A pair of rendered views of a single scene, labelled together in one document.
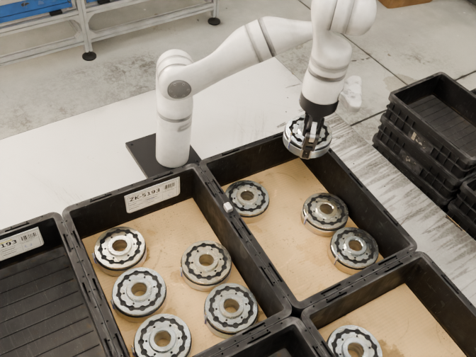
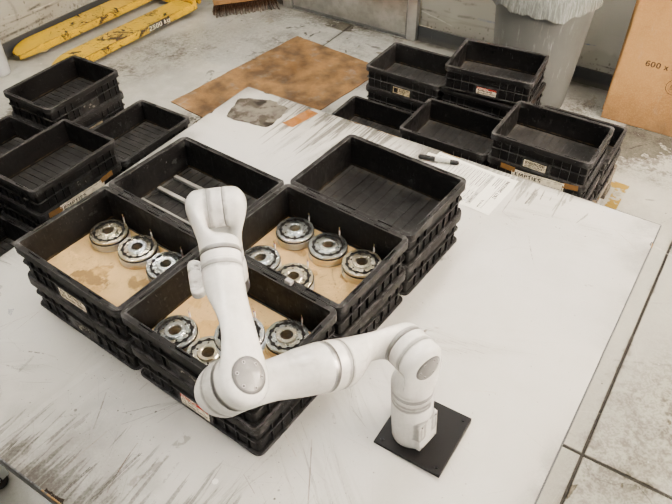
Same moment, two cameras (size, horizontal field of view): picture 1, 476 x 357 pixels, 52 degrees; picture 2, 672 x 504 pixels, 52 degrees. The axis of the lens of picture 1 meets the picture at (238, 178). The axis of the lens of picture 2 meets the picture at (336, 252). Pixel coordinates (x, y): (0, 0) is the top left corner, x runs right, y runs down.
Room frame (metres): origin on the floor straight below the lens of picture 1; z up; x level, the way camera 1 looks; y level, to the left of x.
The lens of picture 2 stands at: (1.70, -0.25, 2.06)
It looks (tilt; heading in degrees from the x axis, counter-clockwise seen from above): 43 degrees down; 161
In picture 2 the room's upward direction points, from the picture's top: 1 degrees counter-clockwise
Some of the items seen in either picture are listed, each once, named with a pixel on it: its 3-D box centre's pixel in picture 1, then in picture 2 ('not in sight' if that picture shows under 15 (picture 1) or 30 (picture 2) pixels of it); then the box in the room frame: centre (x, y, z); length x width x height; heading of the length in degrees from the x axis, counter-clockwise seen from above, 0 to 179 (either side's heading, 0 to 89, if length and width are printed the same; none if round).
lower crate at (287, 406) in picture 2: not in sight; (236, 359); (0.65, -0.14, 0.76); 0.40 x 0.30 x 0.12; 34
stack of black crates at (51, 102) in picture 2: not in sight; (75, 124); (-1.25, -0.49, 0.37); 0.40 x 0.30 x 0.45; 128
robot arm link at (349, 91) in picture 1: (334, 80); (216, 266); (0.75, -0.16, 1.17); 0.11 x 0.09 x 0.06; 85
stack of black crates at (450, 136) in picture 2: not in sight; (452, 158); (-0.48, 1.05, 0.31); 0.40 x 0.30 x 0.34; 38
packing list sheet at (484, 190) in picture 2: not in sight; (460, 180); (0.13, 0.73, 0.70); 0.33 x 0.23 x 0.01; 38
